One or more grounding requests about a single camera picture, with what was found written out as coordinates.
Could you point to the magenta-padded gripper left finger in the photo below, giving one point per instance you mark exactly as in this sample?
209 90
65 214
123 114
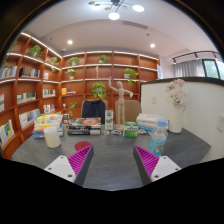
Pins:
60 166

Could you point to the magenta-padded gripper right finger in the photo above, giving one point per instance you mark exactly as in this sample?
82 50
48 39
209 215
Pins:
165 166

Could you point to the clear blue-capped water bottle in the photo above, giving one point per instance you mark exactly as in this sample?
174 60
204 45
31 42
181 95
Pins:
157 140

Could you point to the cream plastic cup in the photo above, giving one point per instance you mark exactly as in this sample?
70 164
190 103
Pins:
52 137

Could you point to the flat round red coaster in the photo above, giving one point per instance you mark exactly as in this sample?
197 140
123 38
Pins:
81 145

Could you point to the small wrapped snack packet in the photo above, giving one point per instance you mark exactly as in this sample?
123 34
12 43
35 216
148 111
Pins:
105 132
142 131
116 132

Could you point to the stack of colourful books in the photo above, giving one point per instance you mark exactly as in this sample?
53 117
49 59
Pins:
48 125

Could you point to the stack of dark books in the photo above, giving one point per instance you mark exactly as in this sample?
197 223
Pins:
84 126

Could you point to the white tissue pack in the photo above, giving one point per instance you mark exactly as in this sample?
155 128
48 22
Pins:
150 120

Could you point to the green tissue box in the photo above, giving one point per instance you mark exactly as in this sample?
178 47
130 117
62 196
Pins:
130 130

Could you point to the white vase with pink flowers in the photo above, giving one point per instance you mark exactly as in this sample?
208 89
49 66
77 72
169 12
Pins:
176 116

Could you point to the tan upholstered chair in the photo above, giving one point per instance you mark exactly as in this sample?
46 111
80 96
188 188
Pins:
133 110

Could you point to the dark upholstered chair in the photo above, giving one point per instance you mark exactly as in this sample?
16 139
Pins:
93 110

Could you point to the green and white standing card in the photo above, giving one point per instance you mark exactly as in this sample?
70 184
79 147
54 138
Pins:
109 120

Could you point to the wooden artist mannequin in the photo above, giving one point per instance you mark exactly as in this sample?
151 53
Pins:
120 100

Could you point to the wooden shelf unit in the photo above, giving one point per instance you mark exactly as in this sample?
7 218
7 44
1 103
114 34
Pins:
30 86

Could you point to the grey window curtain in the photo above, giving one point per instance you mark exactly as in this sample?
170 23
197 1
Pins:
188 68

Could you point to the round recessed ceiling light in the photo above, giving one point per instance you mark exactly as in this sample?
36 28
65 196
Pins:
152 45
69 42

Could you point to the branched ceiling lamp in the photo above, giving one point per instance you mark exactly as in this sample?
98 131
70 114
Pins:
114 15

